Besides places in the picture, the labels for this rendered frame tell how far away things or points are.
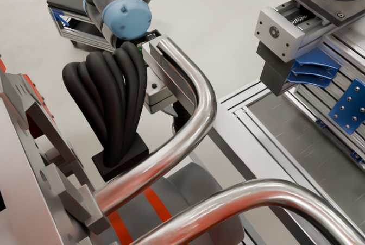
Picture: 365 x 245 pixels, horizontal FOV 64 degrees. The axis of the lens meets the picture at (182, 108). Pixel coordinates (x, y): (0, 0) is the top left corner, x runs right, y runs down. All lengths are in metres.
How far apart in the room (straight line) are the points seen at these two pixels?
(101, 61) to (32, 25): 1.90
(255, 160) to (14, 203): 0.23
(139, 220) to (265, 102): 1.06
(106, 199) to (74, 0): 1.49
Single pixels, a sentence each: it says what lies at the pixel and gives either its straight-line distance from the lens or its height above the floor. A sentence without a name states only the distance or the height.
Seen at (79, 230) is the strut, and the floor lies 1.03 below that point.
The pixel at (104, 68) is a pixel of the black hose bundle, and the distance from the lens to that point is 0.32.
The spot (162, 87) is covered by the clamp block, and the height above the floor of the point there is 0.95.
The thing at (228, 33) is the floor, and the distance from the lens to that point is 1.95.
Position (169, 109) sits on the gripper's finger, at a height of 0.84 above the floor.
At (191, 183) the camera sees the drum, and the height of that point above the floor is 0.91.
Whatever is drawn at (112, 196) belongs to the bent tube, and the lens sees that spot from 0.28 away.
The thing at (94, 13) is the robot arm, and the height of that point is 0.88.
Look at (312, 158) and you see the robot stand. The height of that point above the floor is 0.21.
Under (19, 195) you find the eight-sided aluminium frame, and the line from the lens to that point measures 0.18.
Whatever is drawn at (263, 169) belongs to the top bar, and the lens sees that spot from 0.33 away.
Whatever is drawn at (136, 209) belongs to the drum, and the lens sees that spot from 0.38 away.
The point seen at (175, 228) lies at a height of 1.01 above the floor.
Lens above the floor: 1.27
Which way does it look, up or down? 56 degrees down
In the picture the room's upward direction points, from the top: straight up
